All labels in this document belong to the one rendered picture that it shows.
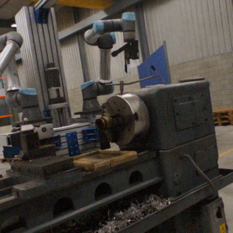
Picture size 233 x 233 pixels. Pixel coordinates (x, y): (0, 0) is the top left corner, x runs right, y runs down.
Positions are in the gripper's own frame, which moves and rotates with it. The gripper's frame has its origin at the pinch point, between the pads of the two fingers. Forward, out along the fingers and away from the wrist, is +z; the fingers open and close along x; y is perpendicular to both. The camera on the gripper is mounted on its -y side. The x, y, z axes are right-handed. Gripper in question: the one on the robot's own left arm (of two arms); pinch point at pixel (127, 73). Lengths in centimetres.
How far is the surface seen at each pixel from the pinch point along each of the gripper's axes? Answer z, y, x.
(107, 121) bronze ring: 26.5, -13.9, -11.9
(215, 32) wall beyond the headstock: -101, 494, 1004
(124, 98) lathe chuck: 14.0, -2.8, -7.6
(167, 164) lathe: 55, 21, -14
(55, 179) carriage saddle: 42, -41, -57
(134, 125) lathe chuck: 28.9, 1.6, -15.3
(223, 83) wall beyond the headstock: 96, 515, 969
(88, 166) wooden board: 44, -26, -35
